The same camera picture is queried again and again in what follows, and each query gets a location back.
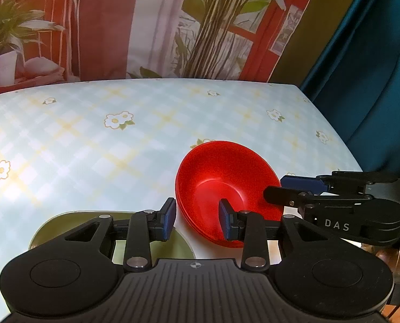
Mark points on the teal curtain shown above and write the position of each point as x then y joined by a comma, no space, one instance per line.
355,83

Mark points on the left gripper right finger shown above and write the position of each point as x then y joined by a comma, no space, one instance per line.
250,229

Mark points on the red bowl front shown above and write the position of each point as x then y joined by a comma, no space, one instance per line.
219,169

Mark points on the person right hand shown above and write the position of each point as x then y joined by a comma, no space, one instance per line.
389,255

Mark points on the green square plate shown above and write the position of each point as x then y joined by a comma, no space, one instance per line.
94,246

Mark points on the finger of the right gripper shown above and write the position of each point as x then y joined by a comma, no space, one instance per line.
308,184
281,196

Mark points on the printed room backdrop cloth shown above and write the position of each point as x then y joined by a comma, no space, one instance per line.
44,42

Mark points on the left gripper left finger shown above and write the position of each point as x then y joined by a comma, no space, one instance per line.
146,227

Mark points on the floral checked tablecloth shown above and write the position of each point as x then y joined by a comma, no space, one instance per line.
116,145

